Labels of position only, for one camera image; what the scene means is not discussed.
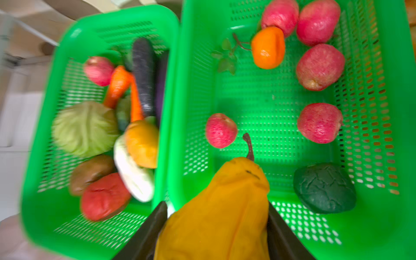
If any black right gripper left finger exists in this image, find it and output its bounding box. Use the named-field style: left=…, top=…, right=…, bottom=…
left=112, top=201, right=168, bottom=260

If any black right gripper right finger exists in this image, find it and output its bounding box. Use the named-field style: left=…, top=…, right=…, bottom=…
left=267, top=202, right=315, bottom=260

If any yellow pear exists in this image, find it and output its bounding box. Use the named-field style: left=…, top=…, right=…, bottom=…
left=154, top=133, right=270, bottom=260

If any pink plastic bag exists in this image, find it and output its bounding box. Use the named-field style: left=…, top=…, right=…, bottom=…
left=1, top=213, right=70, bottom=260

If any red tomato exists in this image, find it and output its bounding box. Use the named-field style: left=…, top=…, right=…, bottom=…
left=81, top=173, right=132, bottom=222

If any white radish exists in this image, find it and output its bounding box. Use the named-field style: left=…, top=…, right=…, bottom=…
left=114, top=135, right=155, bottom=203

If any dark green avocado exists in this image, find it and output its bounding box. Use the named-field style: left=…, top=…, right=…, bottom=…
left=293, top=162, right=357, bottom=215

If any left green plastic basket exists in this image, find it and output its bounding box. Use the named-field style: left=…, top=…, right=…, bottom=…
left=21, top=5, right=179, bottom=260

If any green plastic basket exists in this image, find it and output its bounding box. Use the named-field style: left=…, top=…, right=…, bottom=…
left=21, top=5, right=179, bottom=260
left=167, top=1, right=416, bottom=260

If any brown potato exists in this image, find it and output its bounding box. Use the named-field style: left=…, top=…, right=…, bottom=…
left=69, top=154, right=115, bottom=196

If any yellow potato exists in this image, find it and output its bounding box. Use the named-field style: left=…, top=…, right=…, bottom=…
left=124, top=120, right=159, bottom=169

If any red apple lower right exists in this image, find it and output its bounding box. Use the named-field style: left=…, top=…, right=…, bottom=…
left=297, top=103, right=343, bottom=144

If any right green plastic basket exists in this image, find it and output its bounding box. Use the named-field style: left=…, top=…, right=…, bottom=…
left=167, top=1, right=416, bottom=260

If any small red apple left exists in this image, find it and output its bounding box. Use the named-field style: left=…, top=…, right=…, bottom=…
left=205, top=113, right=238, bottom=149

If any green cabbage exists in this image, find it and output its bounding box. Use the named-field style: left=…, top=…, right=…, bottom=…
left=52, top=101, right=119, bottom=158

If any orange carrot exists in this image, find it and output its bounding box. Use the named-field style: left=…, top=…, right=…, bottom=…
left=103, top=66, right=145, bottom=122

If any red apple middle right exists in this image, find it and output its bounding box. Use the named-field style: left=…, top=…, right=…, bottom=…
left=296, top=44, right=345, bottom=92

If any dark purple eggplant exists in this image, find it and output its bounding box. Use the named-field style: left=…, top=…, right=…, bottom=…
left=132, top=37, right=170, bottom=127

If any green leafy twig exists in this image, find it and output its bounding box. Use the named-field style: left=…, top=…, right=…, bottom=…
left=211, top=32, right=251, bottom=75

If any orange fruit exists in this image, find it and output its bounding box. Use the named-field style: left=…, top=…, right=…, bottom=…
left=251, top=27, right=286, bottom=69

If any red apple back right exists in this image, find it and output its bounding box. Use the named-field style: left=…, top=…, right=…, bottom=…
left=296, top=0, right=341, bottom=47

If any red apple back left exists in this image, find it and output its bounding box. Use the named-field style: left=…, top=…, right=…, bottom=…
left=261, top=0, right=300, bottom=38

